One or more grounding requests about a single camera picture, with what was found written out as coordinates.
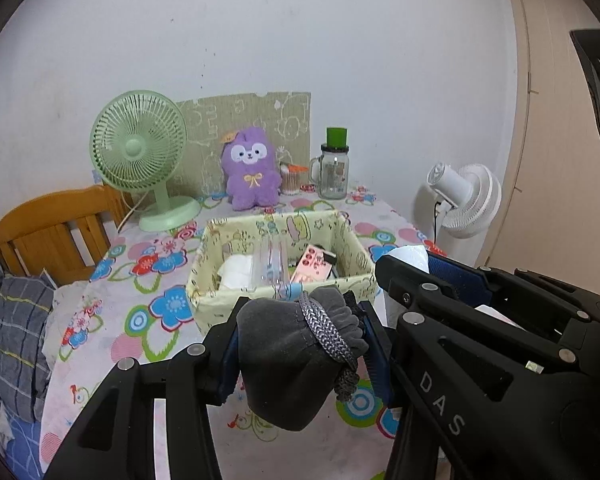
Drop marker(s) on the wooden bed headboard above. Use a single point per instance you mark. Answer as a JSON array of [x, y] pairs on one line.
[[45, 230]]

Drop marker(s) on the blue bedsheet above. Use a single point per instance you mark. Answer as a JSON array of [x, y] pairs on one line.
[[25, 450]]

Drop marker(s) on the cotton swab jar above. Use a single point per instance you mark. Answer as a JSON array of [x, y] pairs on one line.
[[292, 180]]

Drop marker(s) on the pink and black packet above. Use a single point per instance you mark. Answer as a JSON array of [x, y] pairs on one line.
[[310, 265]]

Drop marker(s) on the purple plush toy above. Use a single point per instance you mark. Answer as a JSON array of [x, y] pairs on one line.
[[250, 185]]

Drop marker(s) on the glass jar with green lid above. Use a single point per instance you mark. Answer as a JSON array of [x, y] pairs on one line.
[[332, 175]]

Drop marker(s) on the white tissue pack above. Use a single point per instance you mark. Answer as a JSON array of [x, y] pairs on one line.
[[237, 272]]

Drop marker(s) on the yellow printed storage box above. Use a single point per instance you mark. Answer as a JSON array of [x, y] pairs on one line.
[[350, 255]]

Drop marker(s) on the green printed cardboard sheet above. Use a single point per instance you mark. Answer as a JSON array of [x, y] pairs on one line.
[[280, 120]]

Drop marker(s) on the beige door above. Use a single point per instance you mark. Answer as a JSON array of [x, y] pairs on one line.
[[545, 135]]

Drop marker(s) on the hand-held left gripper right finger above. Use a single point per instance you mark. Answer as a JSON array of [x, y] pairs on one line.
[[380, 370]]

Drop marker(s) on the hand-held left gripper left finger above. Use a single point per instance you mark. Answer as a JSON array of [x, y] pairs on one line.
[[228, 360]]

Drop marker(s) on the white standing fan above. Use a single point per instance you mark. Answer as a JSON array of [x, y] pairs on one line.
[[467, 200]]

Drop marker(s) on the green desk fan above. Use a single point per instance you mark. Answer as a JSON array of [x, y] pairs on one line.
[[135, 147]]

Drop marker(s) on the grey plaid pillow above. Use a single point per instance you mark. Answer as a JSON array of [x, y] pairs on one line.
[[15, 330]]

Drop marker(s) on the clear plastic bag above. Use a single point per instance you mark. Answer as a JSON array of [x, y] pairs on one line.
[[272, 270]]

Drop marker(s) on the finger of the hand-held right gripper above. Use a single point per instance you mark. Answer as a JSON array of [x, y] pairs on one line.
[[410, 285], [455, 272]]

